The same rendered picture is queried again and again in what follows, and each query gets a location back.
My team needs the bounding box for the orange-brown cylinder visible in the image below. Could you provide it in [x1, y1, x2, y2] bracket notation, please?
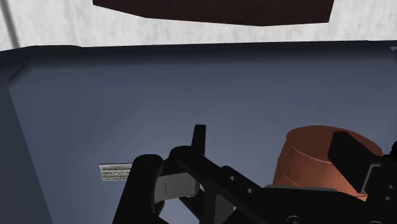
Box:
[272, 125, 385, 202]

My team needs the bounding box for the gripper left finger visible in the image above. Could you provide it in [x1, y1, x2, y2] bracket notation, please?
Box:
[112, 123, 265, 224]

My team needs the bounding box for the dark blue-grey bed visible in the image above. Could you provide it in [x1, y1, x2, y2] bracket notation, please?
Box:
[0, 39, 397, 224]

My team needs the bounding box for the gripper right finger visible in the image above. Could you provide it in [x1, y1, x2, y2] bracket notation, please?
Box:
[328, 130, 397, 224]

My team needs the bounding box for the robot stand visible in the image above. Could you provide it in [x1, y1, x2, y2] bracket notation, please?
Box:
[92, 0, 335, 27]

